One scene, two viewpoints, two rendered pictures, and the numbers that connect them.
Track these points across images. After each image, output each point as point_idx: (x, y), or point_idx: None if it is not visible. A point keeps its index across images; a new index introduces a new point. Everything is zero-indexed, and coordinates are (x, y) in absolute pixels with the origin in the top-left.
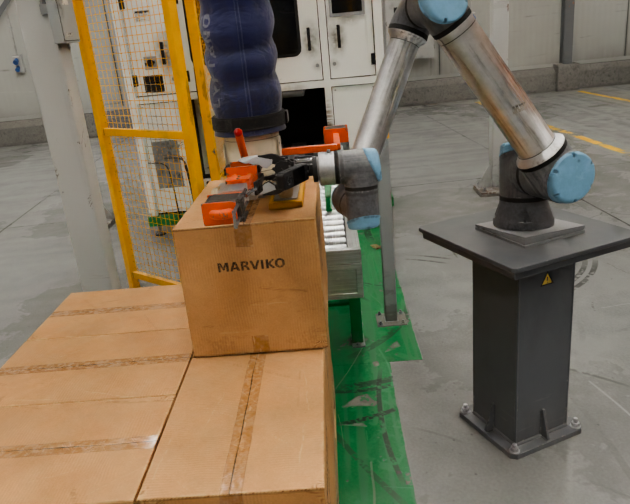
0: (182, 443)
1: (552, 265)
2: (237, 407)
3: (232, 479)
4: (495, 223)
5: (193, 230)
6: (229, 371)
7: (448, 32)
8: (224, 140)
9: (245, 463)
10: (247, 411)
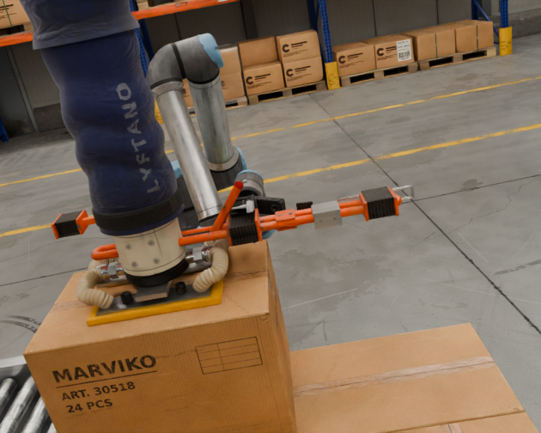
0: (446, 404)
1: None
2: (387, 383)
3: (479, 362)
4: (196, 228)
5: (269, 300)
6: (325, 405)
7: (217, 75)
8: (149, 233)
9: (459, 361)
10: (392, 375)
